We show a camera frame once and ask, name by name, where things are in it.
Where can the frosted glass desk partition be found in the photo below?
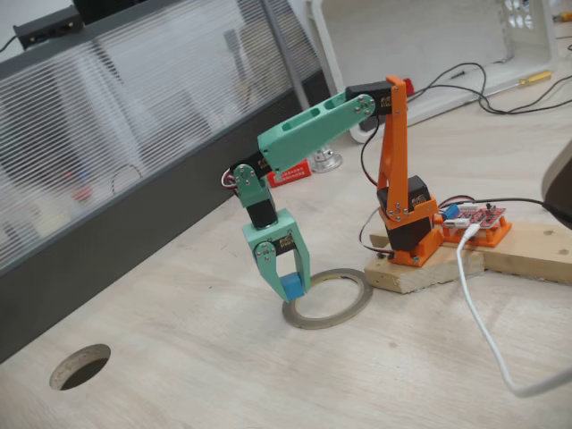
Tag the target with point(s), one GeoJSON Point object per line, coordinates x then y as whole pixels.
{"type": "Point", "coordinates": [156, 89]}

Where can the orange printed board mount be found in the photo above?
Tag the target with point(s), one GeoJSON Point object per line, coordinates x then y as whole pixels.
{"type": "Point", "coordinates": [496, 237]}

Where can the pale wooden base block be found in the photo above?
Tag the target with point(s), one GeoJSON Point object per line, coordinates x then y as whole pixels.
{"type": "Point", "coordinates": [424, 275]}

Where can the long wooden plank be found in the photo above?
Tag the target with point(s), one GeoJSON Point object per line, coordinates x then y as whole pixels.
{"type": "Point", "coordinates": [527, 250]}

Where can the red clip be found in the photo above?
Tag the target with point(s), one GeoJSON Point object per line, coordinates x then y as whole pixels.
{"type": "Point", "coordinates": [408, 87]}

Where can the black rectangular bar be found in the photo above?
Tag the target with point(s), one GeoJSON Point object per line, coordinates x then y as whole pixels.
{"type": "Point", "coordinates": [368, 126]}

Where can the red cardboard box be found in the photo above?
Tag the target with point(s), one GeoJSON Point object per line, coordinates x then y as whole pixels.
{"type": "Point", "coordinates": [292, 173]}

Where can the grey rounded object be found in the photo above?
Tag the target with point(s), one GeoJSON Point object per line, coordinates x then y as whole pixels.
{"type": "Point", "coordinates": [561, 183]}

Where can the blue cube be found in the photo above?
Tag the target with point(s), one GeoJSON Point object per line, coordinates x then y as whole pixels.
{"type": "Point", "coordinates": [292, 288]}

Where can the black box device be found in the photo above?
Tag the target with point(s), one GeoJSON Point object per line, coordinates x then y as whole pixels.
{"type": "Point", "coordinates": [49, 27]}

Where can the red controller board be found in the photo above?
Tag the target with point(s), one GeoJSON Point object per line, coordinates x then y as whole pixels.
{"type": "Point", "coordinates": [482, 216]}

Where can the green gripper black servo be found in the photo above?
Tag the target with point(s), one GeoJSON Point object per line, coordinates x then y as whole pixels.
{"type": "Point", "coordinates": [269, 235]}

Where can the silver metal cylinder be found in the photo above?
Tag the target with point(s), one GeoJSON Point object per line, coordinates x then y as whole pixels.
{"type": "Point", "coordinates": [328, 163]}

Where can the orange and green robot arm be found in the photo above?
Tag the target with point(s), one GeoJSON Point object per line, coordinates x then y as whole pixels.
{"type": "Point", "coordinates": [313, 129]}

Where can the black monitor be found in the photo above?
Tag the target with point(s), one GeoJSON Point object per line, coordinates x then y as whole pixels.
{"type": "Point", "coordinates": [103, 11]}

